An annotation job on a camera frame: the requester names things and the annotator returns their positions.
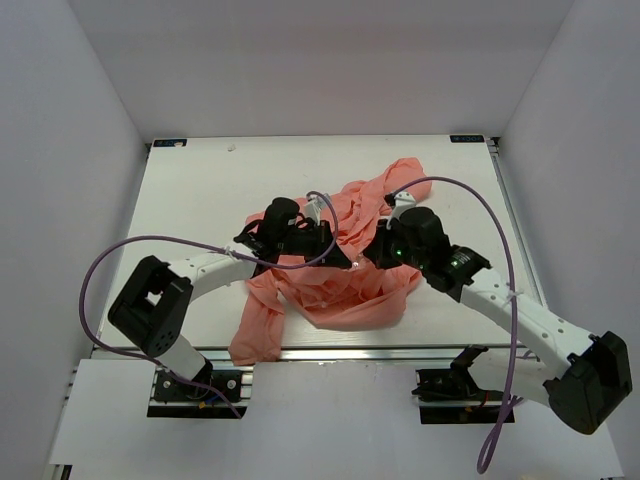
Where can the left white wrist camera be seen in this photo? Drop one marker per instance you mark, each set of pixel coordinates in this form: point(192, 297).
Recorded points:
point(314, 207)

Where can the left blue table label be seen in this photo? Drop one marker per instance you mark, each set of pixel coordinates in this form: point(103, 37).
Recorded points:
point(169, 143)

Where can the front aluminium rail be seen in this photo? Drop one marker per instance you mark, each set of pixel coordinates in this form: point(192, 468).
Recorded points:
point(329, 354)

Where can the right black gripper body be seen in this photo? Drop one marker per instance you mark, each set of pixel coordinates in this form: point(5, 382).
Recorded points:
point(395, 249)

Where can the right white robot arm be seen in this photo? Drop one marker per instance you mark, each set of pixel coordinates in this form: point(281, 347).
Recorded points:
point(582, 377)

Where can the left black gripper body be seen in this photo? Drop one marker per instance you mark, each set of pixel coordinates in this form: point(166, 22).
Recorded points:
point(310, 242)

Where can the front white panel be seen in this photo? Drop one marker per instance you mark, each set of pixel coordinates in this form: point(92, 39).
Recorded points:
point(304, 421)

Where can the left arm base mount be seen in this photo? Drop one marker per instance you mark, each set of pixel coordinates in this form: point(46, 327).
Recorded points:
point(227, 396)

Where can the blue table label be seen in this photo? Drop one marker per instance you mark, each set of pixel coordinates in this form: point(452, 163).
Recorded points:
point(461, 138)
point(169, 143)

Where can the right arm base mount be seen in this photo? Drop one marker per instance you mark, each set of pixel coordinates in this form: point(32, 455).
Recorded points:
point(449, 396)

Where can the right blue table label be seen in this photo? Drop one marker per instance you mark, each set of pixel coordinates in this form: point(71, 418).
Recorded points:
point(461, 138)

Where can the right aluminium side rail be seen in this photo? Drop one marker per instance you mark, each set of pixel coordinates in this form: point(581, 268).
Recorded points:
point(508, 193)

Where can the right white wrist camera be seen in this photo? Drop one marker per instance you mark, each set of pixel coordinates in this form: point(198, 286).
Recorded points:
point(399, 203)

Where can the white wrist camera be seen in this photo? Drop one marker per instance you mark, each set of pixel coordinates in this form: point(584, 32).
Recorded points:
point(399, 203)
point(314, 207)

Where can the salmon pink jacket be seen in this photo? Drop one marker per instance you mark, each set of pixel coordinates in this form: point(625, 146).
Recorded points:
point(362, 298)

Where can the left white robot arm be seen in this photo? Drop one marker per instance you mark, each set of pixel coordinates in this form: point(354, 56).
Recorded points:
point(151, 307)

